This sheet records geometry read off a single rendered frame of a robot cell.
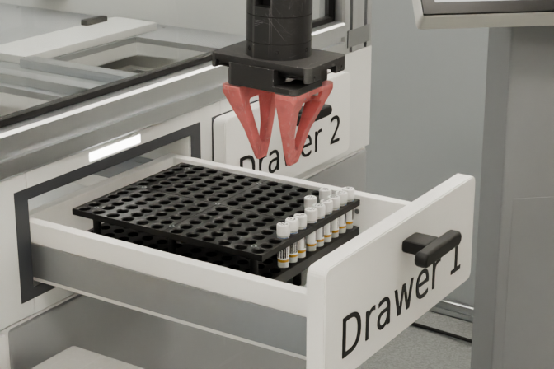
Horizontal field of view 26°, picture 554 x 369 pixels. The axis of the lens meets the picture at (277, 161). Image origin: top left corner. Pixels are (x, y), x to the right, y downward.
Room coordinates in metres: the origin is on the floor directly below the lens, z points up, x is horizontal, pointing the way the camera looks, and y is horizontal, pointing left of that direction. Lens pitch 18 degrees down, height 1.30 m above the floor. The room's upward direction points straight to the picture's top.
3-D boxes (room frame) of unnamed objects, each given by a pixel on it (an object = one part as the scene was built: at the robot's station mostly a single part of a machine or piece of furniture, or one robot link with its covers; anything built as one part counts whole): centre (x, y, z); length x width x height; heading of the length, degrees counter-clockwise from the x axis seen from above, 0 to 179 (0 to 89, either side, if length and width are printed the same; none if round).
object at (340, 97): (1.44, -0.01, 0.87); 0.29 x 0.02 x 0.11; 147
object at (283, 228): (1.02, -0.01, 0.89); 0.01 x 0.01 x 0.05
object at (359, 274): (1.00, -0.11, 0.87); 0.29 x 0.02 x 0.11; 147
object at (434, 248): (0.99, -0.13, 0.91); 0.07 x 0.04 x 0.01; 147
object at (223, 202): (1.11, 0.06, 0.87); 0.22 x 0.18 x 0.06; 57
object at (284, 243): (1.06, -0.03, 0.90); 0.18 x 0.02 x 0.01; 147
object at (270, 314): (1.12, 0.07, 0.86); 0.40 x 0.26 x 0.06; 57
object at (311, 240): (1.06, -0.03, 0.89); 0.01 x 0.01 x 0.05
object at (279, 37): (1.03, 0.00, 1.09); 0.10 x 0.07 x 0.07; 57
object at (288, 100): (1.03, 0.00, 1.02); 0.07 x 0.07 x 0.09; 57
